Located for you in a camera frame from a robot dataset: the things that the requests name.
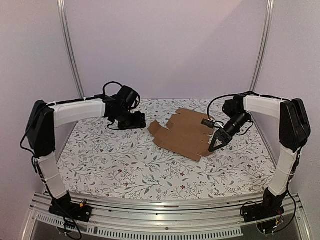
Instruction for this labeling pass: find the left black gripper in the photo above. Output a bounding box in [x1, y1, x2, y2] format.
[113, 108, 147, 132]

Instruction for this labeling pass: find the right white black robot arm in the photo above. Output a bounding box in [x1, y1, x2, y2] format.
[208, 91, 311, 218]

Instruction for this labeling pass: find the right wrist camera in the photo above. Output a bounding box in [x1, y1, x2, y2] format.
[201, 119, 216, 129]

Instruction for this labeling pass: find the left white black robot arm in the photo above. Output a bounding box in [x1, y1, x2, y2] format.
[21, 85, 146, 217]

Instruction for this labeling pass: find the right aluminium frame post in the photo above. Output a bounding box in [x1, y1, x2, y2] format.
[249, 0, 275, 92]

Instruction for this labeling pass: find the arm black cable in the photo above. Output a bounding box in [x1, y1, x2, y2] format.
[207, 94, 237, 121]
[102, 81, 123, 96]

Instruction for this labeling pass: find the brown cardboard box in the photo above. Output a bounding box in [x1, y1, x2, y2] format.
[148, 108, 214, 162]

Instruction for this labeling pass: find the left aluminium frame post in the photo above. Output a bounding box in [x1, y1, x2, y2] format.
[57, 0, 85, 98]

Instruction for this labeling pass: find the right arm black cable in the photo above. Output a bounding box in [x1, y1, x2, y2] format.
[207, 94, 237, 121]

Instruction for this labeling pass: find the aluminium frame post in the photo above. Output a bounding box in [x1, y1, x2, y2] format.
[57, 0, 85, 98]
[249, 0, 275, 92]

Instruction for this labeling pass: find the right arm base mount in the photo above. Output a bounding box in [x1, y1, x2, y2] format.
[240, 201, 285, 235]

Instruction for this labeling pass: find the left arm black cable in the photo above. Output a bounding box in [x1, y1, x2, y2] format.
[102, 81, 123, 96]

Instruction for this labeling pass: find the floral patterned table mat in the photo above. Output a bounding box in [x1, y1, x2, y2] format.
[53, 98, 277, 201]

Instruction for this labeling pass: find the aluminium front rail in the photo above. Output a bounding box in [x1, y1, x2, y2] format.
[28, 192, 305, 238]

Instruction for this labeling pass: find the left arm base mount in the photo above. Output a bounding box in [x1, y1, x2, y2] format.
[48, 198, 93, 223]

